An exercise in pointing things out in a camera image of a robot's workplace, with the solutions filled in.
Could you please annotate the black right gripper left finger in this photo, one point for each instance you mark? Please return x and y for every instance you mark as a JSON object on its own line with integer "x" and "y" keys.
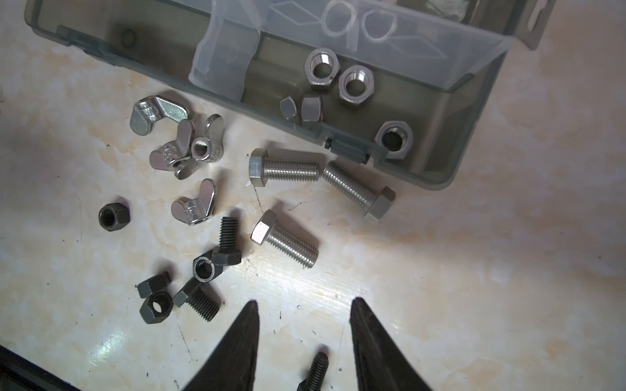
{"x": 232, "y": 365}

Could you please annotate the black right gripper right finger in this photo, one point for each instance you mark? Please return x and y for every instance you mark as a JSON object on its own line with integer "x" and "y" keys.
{"x": 379, "y": 363}

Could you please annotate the silver hex nut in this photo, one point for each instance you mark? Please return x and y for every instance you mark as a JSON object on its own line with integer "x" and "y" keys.
{"x": 321, "y": 68}
{"x": 397, "y": 138}
{"x": 356, "y": 85}

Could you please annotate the black hex bolt short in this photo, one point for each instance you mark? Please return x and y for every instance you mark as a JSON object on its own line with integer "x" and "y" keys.
{"x": 193, "y": 295}

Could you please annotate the black hex nut lower pair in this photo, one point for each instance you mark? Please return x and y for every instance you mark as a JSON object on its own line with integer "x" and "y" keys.
{"x": 156, "y": 308}

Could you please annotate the black hex nut pair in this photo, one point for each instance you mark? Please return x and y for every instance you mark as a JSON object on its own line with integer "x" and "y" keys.
{"x": 156, "y": 308}
{"x": 154, "y": 284}

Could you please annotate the dark hex nut shiny rim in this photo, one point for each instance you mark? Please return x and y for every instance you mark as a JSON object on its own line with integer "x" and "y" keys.
{"x": 203, "y": 268}

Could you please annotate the black hex bolt upright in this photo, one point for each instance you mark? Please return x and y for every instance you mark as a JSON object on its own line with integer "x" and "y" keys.
{"x": 228, "y": 253}

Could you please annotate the black hex nut upper pair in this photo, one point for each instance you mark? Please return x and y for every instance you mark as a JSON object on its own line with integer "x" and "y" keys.
{"x": 154, "y": 284}

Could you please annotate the silver hex bolt lower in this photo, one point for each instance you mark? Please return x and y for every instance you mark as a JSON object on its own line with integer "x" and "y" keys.
{"x": 268, "y": 230}

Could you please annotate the silver hex bolt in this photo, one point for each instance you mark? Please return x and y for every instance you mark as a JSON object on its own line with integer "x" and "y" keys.
{"x": 268, "y": 230}
{"x": 262, "y": 168}
{"x": 375, "y": 203}

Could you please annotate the silver wing nut lone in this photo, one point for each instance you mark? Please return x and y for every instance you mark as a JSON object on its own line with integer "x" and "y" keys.
{"x": 195, "y": 211}

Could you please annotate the silver hex bolt right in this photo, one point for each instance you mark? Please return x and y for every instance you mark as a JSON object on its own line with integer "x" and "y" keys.
{"x": 375, "y": 203}

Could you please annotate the black hex nut lone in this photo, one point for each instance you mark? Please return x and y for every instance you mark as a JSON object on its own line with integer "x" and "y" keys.
{"x": 113, "y": 217}

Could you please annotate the silver hex bolt upper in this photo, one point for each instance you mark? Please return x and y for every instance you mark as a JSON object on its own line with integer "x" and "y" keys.
{"x": 262, "y": 168}

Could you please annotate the silver wing nut pair left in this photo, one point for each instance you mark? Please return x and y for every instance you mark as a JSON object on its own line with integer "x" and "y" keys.
{"x": 175, "y": 156}

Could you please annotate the silver wing nut pair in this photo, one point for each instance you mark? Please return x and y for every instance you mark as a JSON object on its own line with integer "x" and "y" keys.
{"x": 175, "y": 156}
{"x": 208, "y": 146}

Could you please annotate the silver wing nut pair right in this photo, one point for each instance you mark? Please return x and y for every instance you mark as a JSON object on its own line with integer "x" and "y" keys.
{"x": 208, "y": 146}

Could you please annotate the silver wing nut far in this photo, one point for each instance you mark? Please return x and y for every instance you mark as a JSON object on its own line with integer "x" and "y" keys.
{"x": 152, "y": 109}

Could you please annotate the green transparent organizer box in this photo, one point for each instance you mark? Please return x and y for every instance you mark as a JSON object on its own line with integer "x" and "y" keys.
{"x": 434, "y": 63}

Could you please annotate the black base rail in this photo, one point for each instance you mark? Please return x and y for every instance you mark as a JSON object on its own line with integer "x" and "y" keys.
{"x": 17, "y": 373}

